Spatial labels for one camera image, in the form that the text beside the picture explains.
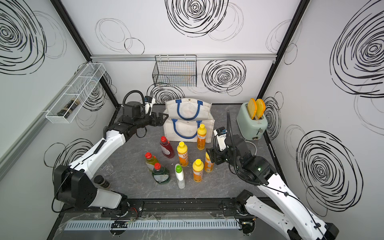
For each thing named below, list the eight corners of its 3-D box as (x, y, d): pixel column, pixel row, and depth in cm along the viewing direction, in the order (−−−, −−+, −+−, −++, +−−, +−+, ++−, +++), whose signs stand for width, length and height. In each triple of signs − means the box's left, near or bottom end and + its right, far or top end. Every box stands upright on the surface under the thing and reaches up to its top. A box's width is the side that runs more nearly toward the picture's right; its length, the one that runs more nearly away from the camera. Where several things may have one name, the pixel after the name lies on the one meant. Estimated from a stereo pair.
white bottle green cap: (177, 188, 82) (173, 177, 67) (178, 175, 87) (175, 161, 72) (185, 188, 82) (183, 177, 67) (185, 175, 87) (183, 161, 72)
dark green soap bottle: (153, 180, 84) (146, 169, 72) (159, 171, 87) (153, 159, 75) (164, 187, 82) (159, 178, 69) (170, 178, 85) (166, 167, 72)
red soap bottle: (164, 158, 92) (159, 143, 78) (165, 151, 95) (160, 136, 81) (174, 158, 92) (170, 143, 78) (174, 151, 95) (171, 136, 81)
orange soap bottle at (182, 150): (180, 167, 89) (176, 149, 72) (180, 160, 92) (177, 141, 74) (188, 167, 89) (186, 149, 72) (188, 160, 92) (187, 141, 74)
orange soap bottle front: (193, 183, 84) (193, 167, 66) (193, 176, 86) (192, 159, 68) (202, 182, 84) (204, 166, 66) (200, 175, 86) (202, 158, 69)
